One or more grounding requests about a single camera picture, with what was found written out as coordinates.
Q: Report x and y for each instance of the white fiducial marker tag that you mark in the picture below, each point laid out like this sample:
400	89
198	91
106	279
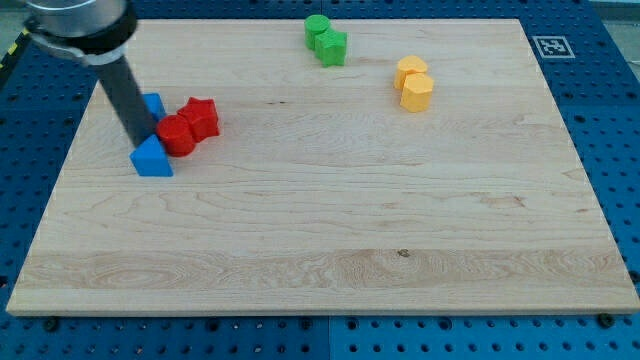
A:
553	47

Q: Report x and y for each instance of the blue triangular prism block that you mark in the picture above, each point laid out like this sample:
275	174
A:
150	159

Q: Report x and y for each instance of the yellow hexagon block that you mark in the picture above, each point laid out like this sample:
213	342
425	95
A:
417	92

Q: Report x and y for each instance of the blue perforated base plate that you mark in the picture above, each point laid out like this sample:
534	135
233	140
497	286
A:
44	98

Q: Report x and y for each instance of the blue cube block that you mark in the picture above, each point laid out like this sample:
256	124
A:
155	106

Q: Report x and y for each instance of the red cylinder block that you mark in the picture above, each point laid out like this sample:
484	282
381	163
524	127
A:
175	134

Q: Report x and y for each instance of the green star block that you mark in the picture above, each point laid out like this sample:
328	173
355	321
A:
330	47

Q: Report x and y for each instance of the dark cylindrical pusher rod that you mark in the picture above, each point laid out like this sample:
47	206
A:
124	94

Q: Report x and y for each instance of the red star block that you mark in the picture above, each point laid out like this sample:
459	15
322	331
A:
202	118

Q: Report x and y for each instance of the yellow heart block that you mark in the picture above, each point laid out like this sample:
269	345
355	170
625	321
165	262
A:
408	65

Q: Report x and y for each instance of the green cylinder block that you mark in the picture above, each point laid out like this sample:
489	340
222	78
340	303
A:
314	25

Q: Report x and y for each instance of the light wooden board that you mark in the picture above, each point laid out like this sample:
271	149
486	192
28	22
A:
322	195

